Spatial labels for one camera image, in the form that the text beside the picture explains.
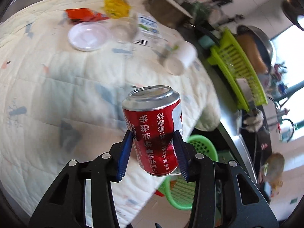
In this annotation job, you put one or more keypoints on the lime green dish rack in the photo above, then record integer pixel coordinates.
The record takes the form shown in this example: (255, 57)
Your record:
(237, 68)

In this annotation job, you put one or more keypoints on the orange snack wrapper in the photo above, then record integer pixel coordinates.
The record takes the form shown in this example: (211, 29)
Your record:
(82, 14)

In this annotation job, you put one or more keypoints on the white rag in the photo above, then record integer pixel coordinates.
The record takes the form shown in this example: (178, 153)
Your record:
(255, 121)

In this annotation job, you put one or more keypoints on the dented red drink can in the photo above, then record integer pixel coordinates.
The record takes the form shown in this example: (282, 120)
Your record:
(152, 128)

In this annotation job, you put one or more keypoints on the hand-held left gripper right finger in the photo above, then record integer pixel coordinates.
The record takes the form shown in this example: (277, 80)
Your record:
(181, 158)

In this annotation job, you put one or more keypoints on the cream quilted printed mat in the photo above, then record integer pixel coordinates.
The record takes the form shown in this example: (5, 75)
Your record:
(59, 99)

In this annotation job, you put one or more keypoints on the steel colander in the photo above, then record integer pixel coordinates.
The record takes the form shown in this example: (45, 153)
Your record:
(266, 40)

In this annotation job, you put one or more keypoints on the brown clay bowl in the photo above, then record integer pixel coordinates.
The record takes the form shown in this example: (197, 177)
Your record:
(251, 52)

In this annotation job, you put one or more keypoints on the yellow snack wrapper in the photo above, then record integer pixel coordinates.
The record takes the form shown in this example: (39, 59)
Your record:
(116, 7)

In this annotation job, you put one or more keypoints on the clear bottle with blue label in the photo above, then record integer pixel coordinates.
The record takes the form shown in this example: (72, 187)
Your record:
(148, 27)

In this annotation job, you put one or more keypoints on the white round plastic lid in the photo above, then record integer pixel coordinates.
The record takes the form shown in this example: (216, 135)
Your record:
(86, 36)

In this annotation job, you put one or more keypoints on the clear plastic cup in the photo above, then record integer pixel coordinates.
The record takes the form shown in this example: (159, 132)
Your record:
(123, 30)

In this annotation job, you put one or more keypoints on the white paper cup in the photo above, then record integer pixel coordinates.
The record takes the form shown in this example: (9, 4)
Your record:
(182, 54)

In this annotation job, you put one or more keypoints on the green perforated plastic basket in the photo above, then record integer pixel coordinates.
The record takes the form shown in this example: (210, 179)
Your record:
(204, 146)

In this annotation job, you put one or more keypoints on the green utensil jar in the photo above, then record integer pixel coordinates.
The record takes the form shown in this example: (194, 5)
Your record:
(199, 10)

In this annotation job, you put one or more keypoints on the red plastic stool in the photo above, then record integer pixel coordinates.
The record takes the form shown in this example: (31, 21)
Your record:
(161, 192)

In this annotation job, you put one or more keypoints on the brown enamel pot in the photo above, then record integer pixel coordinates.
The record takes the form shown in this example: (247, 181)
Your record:
(166, 9)

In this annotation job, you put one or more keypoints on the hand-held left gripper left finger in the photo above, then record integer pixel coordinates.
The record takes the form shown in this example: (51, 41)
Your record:
(124, 155)

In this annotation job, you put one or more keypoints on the teal bottle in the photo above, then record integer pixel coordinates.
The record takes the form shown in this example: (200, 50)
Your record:
(206, 41)

